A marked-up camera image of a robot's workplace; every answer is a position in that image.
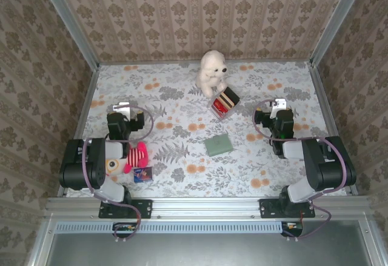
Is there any brown tan striped card pack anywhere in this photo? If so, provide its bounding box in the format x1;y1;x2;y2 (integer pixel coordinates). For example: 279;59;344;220
215;86;240;109

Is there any red card pack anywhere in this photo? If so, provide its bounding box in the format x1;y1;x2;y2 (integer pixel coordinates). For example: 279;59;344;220
211;98;228;114

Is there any pink striped plush toy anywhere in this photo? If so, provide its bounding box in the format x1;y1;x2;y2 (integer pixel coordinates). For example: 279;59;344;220
104;141;150;182

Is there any small blue snack box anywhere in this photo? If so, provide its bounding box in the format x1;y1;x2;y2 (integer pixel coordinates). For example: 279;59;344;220
133;166;154;184

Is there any white teddy bear plush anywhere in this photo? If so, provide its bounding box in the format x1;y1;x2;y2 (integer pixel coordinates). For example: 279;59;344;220
195;50;229;98

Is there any small circuit board connector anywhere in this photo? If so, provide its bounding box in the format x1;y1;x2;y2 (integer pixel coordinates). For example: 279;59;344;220
112;222;137;233
281;221;304;236

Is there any grey metal sheet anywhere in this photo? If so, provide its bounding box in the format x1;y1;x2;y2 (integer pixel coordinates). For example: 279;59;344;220
50;220;372;266

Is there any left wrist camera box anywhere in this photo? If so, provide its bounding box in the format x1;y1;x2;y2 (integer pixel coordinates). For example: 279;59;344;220
130;111;147;132

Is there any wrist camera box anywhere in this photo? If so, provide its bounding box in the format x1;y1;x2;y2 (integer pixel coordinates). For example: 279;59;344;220
254;110;273;128
130;111;147;132

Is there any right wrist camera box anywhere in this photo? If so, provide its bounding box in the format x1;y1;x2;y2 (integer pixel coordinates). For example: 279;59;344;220
254;110;273;128

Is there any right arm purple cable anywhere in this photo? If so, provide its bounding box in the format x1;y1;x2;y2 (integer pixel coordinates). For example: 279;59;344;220
252;98;349;242

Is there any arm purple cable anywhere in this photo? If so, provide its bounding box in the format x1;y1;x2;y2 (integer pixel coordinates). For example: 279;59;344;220
252;98;349;242
81;105;155;243

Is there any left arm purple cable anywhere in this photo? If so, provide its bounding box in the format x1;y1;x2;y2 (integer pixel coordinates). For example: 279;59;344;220
81;105;155;243

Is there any aluminium side rail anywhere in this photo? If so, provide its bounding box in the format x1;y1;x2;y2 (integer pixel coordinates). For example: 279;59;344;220
57;65;101;197
308;62;360;196

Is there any aluminium back rail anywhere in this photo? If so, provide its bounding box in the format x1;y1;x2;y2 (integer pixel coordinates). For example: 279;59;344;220
97;59;313;66

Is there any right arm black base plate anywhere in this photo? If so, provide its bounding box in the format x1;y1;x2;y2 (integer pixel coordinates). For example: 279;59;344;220
259;198;316;219

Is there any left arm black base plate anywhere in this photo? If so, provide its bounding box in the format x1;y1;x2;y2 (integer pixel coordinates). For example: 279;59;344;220
99;199;152;219

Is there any aluminium corner post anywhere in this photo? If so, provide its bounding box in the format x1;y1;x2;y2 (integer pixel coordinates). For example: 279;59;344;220
309;0;364;65
35;0;101;70

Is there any aluminium frame beam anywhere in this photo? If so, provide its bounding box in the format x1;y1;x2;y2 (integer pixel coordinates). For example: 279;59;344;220
44;196;373;218

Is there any grey slotted cable duct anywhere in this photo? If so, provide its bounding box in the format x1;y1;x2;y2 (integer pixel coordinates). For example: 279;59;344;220
55;221;284;234

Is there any aluminium lower frame bar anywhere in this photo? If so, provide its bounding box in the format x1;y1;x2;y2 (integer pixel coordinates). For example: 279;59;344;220
359;217;383;266
26;216;58;266

